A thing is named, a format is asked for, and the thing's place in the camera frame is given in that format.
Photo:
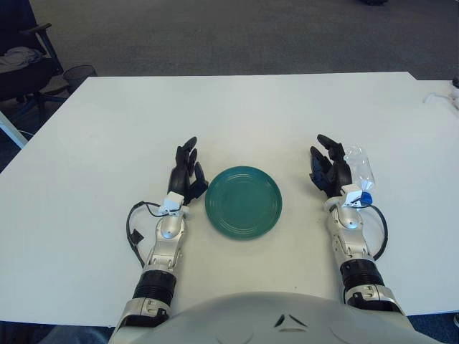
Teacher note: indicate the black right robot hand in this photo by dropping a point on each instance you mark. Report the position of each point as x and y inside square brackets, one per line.
[339, 175]

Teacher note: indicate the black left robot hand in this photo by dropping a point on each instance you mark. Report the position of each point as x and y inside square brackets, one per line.
[181, 175]

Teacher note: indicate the clear bottle with blue cap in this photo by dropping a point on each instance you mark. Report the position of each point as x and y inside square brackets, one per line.
[362, 168]

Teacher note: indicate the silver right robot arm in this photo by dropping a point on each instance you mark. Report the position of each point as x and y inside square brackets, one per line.
[349, 229]

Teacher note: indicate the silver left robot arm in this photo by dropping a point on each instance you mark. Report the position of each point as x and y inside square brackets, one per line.
[168, 229]

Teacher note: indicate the green round plate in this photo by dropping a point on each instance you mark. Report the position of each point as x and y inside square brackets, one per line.
[244, 202]

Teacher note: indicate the white right wrist connector box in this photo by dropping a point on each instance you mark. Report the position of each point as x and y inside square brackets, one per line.
[351, 193]

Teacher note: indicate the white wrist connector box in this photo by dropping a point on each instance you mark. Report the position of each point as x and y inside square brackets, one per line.
[351, 193]
[174, 200]

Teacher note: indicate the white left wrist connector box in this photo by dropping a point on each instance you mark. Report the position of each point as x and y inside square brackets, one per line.
[174, 200]

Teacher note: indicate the grey robot torso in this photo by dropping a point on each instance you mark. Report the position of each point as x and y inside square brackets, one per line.
[251, 322]

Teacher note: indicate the white furniture panel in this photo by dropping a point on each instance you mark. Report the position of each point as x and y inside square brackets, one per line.
[10, 130]

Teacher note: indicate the black office chair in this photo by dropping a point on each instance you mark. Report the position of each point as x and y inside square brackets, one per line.
[21, 77]

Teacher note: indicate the grey cloth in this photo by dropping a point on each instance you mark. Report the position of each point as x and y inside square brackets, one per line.
[14, 57]

